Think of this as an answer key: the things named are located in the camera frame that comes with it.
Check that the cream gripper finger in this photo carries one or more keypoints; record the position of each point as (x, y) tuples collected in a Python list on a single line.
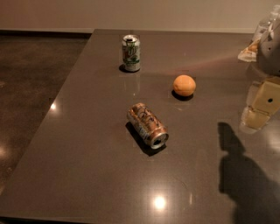
[(253, 120), (267, 99)]

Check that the orange soda can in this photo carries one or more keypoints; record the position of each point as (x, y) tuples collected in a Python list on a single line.
[(148, 127)]

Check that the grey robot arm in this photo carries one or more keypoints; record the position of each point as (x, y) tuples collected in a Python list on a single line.
[(267, 63)]

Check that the green white soda can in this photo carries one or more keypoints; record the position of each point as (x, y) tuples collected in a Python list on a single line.
[(131, 53)]

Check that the clear sanitizer pump bottle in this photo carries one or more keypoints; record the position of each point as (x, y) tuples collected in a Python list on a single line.
[(265, 23)]

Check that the orange fruit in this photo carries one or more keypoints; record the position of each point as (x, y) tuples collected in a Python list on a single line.
[(184, 85)]

